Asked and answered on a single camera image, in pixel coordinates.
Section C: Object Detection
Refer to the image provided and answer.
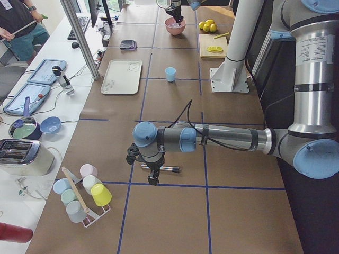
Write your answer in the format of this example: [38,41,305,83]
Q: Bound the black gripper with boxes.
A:
[165,0,184,26]
[126,143,165,185]

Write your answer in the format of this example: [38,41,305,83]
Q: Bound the pink bowl of ice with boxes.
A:
[165,17,186,35]

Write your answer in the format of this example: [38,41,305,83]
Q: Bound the yellow cup on rack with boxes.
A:
[91,183,112,207]

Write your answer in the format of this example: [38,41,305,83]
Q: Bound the light blue plastic cup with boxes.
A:
[165,67,176,82]

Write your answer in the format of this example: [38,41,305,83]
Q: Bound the white cup on rack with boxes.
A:
[82,175,102,195]

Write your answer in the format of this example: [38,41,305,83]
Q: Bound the white cup rack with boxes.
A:
[61,167,111,228]

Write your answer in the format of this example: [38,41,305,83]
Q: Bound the pink cup on rack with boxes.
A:
[79,164,98,178]

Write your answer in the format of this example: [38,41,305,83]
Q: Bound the grey cup on rack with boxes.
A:
[66,200,86,223]

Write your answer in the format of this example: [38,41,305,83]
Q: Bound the green cup on rack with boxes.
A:
[61,189,77,207]

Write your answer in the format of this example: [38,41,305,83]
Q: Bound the blue cup on rack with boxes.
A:
[53,178,72,195]

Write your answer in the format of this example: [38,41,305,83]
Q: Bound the steel muddler black tip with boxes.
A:
[141,164,180,173]

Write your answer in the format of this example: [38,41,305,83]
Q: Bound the wooden cutting board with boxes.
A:
[199,34,228,59]

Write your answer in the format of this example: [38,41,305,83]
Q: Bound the lemon slices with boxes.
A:
[206,46,223,52]

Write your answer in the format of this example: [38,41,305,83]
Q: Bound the yellow plastic knife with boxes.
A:
[213,32,230,39]

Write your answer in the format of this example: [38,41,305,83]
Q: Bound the grey folded cloth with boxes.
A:
[120,39,137,50]

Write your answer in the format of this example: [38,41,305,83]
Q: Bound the cream bear tray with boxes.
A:
[101,59,142,95]

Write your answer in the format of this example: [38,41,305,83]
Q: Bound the black monitor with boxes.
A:
[88,0,113,35]

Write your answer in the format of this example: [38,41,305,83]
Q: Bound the black keyboard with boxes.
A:
[67,16,91,41]

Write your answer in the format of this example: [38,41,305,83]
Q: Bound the black computer mouse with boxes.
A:
[71,42,79,49]

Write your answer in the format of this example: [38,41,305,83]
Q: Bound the blue bowl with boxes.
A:
[40,116,61,134]

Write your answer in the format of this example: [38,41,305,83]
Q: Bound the clear water bottle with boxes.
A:
[52,66,74,95]

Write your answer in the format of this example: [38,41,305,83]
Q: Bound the blue saucepan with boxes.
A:
[8,96,42,140]

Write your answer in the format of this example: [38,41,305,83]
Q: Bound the blue teach pendant near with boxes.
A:
[4,83,51,115]

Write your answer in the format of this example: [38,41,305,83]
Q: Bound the blue teach pendant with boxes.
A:
[27,59,67,86]
[4,83,51,115]

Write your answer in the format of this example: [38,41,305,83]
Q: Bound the blue teach pendant far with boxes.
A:
[27,59,67,86]

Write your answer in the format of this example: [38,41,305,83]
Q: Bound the red bottle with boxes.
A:
[1,223,33,243]

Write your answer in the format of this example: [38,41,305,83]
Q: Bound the person in dark shirt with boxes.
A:
[1,0,50,64]

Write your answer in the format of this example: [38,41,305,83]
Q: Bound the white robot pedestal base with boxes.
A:
[210,0,264,93]

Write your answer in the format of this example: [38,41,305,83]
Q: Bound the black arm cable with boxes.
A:
[166,99,255,151]

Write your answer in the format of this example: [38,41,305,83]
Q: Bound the aluminium frame post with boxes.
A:
[60,0,100,80]

